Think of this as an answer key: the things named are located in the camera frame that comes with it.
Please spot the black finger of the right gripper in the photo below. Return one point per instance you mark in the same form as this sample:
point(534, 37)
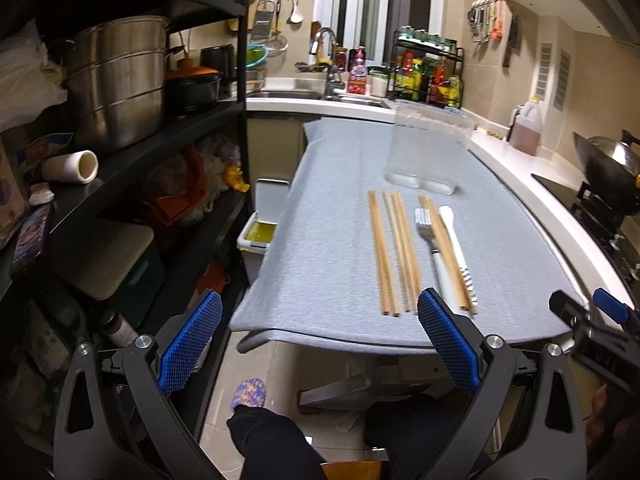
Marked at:
point(567, 309)

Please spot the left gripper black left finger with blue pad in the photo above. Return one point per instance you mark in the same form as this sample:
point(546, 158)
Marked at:
point(115, 420)

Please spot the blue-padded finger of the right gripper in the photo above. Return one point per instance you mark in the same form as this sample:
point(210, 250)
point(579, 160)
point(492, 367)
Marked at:
point(613, 308)

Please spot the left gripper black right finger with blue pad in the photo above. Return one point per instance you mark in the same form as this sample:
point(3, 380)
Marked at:
point(546, 439)

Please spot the white striped handle knife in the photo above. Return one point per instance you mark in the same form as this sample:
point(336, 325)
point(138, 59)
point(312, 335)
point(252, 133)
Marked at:
point(447, 215)

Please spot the white handled fork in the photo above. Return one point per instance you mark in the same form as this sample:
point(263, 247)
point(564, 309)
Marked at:
point(423, 222)

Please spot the chrome kitchen faucet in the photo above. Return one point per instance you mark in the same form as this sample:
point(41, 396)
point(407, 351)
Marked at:
point(323, 48)

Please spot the person's right hand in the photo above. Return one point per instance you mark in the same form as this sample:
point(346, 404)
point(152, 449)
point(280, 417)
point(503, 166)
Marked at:
point(606, 418)

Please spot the black gas stove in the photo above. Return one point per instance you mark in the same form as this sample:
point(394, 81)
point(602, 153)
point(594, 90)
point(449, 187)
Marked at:
point(602, 223)

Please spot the steel wok with lid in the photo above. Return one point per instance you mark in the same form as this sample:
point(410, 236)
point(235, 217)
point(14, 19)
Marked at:
point(610, 166)

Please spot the purple patterned slipper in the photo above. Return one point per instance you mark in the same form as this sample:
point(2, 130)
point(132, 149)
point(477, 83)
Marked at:
point(251, 392)

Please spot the black trouser leg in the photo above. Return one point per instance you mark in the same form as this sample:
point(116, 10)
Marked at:
point(272, 446)

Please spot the oil jug with yellow cap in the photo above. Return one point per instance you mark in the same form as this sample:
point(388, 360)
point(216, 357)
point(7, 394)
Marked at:
point(526, 129)

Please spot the clear plastic utensil holder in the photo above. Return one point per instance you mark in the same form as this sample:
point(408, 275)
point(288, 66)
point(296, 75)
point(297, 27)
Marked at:
point(428, 147)

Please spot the grey table cloth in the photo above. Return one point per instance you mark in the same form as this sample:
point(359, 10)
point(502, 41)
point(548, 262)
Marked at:
point(346, 263)

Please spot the black metal shelf rack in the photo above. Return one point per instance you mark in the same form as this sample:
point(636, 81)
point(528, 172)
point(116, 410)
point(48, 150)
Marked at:
point(106, 261)

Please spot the white paper roll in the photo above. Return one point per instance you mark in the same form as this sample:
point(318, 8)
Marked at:
point(79, 167)

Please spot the hanging cleaver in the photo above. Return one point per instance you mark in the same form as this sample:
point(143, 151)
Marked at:
point(512, 41)

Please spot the black spice rack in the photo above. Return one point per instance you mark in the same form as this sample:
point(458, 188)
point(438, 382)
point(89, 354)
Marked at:
point(425, 68)

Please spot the white trash bin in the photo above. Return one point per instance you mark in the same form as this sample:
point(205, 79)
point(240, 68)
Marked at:
point(257, 234)

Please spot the white jar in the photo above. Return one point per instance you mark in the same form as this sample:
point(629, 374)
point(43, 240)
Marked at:
point(378, 82)

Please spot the hanging utensil set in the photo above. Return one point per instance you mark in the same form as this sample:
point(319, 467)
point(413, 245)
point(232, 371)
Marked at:
point(485, 19)

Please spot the red dish soap bottle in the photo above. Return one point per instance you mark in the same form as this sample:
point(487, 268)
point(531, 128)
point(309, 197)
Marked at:
point(357, 79)

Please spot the steel double sink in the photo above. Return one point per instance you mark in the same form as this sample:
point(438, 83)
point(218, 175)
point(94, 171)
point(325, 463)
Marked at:
point(319, 96)

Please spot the large steel stock pot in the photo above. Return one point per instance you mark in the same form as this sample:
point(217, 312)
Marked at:
point(115, 74)

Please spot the orange lidded black pot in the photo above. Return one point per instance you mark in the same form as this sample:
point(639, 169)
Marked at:
point(190, 86)

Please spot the white hanging ladle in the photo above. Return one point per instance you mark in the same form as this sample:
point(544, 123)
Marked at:
point(296, 17)

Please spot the green and blue colander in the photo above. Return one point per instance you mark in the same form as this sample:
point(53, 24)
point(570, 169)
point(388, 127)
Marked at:
point(256, 55)

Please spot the metal box grater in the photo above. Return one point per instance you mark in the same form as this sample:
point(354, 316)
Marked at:
point(263, 21)

